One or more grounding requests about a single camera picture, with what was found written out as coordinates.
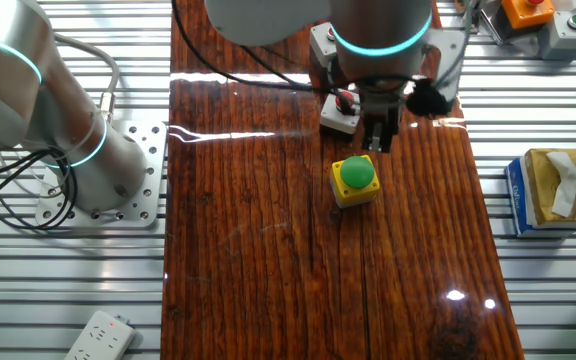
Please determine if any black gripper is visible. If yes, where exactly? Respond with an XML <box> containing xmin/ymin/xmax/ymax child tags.
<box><xmin>360</xmin><ymin>102</ymin><xmax>401</xmax><ymax>154</ymax></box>

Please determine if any yellow box green button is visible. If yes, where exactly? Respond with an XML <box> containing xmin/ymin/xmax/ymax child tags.
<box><xmin>329</xmin><ymin>154</ymin><xmax>382</xmax><ymax>210</ymax></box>

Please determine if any grey box large red button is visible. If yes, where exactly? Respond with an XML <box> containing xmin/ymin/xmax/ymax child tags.
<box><xmin>319</xmin><ymin>88</ymin><xmax>364</xmax><ymax>136</ymax></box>

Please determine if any orange box red button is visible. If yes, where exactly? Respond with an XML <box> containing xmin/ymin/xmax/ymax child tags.
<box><xmin>500</xmin><ymin>0</ymin><xmax>557</xmax><ymax>30</ymax></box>

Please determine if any grey box small red button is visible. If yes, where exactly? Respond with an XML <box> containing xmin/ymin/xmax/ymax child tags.
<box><xmin>309</xmin><ymin>20</ymin><xmax>342</xmax><ymax>69</ymax></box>

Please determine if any dark wooden board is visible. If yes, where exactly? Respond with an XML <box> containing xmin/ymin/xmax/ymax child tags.
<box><xmin>160</xmin><ymin>0</ymin><xmax>525</xmax><ymax>360</ymax></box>

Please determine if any gold and blue tissue box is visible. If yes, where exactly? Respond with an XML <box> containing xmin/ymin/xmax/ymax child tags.
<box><xmin>504</xmin><ymin>147</ymin><xmax>576</xmax><ymax>239</ymax></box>

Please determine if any grey box green button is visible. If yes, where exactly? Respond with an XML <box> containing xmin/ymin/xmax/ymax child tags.
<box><xmin>537</xmin><ymin>9</ymin><xmax>576</xmax><ymax>61</ymax></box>

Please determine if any white power strip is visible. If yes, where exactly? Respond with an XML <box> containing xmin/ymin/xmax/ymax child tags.
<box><xmin>63</xmin><ymin>309</ymin><xmax>138</xmax><ymax>360</ymax></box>

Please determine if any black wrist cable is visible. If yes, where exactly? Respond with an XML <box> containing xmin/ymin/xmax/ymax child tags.
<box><xmin>170</xmin><ymin>0</ymin><xmax>449</xmax><ymax>101</ymax></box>

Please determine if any metal bracket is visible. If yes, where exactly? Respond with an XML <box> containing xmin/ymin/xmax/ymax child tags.
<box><xmin>462</xmin><ymin>0</ymin><xmax>507</xmax><ymax>46</ymax></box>

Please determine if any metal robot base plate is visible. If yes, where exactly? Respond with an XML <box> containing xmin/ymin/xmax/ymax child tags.
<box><xmin>34</xmin><ymin>119</ymin><xmax>168</xmax><ymax>230</ymax></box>

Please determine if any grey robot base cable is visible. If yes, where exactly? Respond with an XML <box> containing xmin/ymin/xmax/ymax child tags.
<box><xmin>52</xmin><ymin>32</ymin><xmax>122</xmax><ymax>124</ymax></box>

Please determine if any black cable bundle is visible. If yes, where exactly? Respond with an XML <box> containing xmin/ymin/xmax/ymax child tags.
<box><xmin>0</xmin><ymin>147</ymin><xmax>78</xmax><ymax>234</ymax></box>

